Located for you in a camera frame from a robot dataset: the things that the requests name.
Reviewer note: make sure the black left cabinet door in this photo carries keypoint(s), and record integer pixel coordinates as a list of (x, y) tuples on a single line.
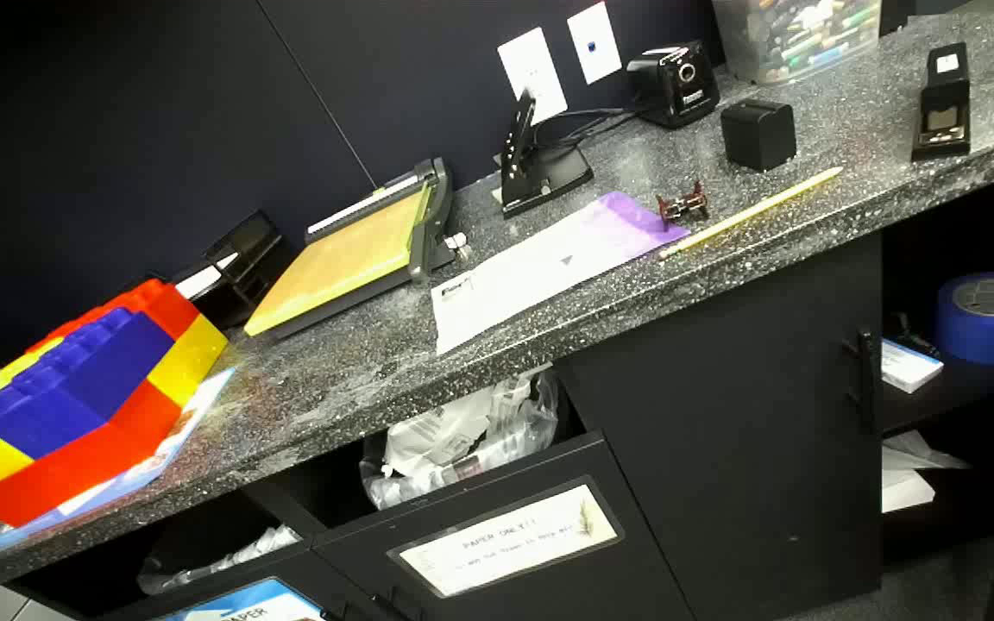
[(725, 461)]

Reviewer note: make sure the white paper sheet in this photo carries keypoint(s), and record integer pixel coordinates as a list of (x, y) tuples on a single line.
[(519, 281)]

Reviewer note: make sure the crumpled white plastic bag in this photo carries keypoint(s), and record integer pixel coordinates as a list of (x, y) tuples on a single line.
[(463, 443)]

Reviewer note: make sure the purple paper sheet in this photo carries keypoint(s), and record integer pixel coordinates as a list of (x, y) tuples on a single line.
[(646, 219)]

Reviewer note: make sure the dark red binder clips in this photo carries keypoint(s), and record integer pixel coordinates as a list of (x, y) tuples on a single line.
[(682, 206)]

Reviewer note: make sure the white paper label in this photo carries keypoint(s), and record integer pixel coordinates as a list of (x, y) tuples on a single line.
[(508, 538)]

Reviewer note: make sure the yellow wooden ruler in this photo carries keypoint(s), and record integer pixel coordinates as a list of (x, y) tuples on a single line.
[(752, 216)]

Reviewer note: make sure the black panel with label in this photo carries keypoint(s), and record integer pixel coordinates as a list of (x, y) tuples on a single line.
[(498, 588)]

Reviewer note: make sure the black electric pencil sharpener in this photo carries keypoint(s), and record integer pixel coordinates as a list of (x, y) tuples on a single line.
[(676, 88)]

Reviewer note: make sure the black cube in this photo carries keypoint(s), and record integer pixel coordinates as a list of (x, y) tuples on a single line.
[(756, 131)]

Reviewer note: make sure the blue and white package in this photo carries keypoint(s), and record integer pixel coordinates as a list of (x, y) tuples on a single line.
[(251, 602)]

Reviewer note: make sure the clear plastic storage bin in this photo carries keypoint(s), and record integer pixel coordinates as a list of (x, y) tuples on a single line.
[(796, 37)]

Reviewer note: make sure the white notepad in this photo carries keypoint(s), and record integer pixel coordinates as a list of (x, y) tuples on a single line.
[(911, 367)]

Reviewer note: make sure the colourful toy block stack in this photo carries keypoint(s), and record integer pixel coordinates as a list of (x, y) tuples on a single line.
[(85, 402)]

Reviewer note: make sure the loose white papers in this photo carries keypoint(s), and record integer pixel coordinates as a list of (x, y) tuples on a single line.
[(911, 469)]

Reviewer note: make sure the slim black stapler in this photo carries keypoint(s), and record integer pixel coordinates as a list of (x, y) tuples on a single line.
[(940, 107)]

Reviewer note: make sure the blue tape roll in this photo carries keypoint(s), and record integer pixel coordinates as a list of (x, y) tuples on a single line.
[(984, 328)]

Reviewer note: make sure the white wall plate blank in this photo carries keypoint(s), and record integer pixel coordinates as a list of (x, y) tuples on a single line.
[(533, 69)]

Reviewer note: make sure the white wall plate with socket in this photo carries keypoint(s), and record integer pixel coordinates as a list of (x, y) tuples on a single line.
[(597, 44)]

